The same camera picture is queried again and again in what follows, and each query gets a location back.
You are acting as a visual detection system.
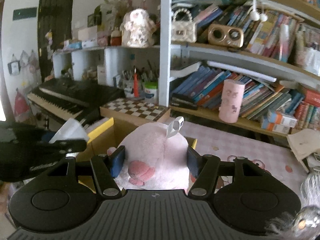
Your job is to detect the orange blue box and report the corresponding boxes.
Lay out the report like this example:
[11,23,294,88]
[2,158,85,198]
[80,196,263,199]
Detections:
[267,110,298,128]
[260,116,291,134]

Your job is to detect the black piano keyboard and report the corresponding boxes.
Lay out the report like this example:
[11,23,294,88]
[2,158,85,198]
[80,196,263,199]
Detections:
[27,78,125,126]

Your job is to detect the pink patterned cylinder cup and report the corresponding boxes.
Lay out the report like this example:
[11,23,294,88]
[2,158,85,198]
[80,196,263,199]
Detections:
[219,79,245,124]

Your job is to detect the white bookshelf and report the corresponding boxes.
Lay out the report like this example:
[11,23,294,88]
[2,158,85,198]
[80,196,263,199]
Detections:
[158,0,320,140]

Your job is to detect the yellow cardboard box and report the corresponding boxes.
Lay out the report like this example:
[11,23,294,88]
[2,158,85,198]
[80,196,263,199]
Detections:
[75,117,198,193]

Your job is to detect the orange blue box upper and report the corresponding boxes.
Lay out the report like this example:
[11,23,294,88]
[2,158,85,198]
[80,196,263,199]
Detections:
[267,110,298,128]

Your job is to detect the red book set box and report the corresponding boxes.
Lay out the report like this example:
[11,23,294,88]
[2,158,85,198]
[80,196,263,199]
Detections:
[300,86,320,107]

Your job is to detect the pile of papers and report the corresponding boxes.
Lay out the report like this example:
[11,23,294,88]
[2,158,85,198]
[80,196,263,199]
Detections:
[287,128,319,173]

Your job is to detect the white power adapter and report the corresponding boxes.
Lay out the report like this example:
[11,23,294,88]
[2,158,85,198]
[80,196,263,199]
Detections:
[49,118,89,144]

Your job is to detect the pink plush pig toy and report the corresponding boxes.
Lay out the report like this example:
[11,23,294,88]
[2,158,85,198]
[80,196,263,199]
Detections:
[114,117,189,191]

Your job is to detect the cream quilted handbag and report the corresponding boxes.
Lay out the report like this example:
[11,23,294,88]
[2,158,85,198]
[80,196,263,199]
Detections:
[171,8,197,43]

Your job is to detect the wooden retro speaker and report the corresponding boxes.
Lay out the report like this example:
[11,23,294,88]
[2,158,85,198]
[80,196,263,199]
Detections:
[208,24,244,48]

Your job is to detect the pink cartoon table mat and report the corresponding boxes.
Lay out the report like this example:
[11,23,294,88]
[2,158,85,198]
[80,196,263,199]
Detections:
[180,122,307,194]

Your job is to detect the orange blue box lower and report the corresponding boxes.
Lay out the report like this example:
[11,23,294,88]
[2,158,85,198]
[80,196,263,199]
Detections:
[260,116,291,134]

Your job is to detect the white green cup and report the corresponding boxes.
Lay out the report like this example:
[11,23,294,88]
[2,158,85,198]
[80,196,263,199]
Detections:
[144,82,158,104]

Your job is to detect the wooden chessboard box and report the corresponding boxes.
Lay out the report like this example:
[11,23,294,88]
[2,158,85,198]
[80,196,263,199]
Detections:
[100,98,170,126]

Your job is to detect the floral plush doll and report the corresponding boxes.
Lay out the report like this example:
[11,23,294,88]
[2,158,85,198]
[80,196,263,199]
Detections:
[120,8,157,48]

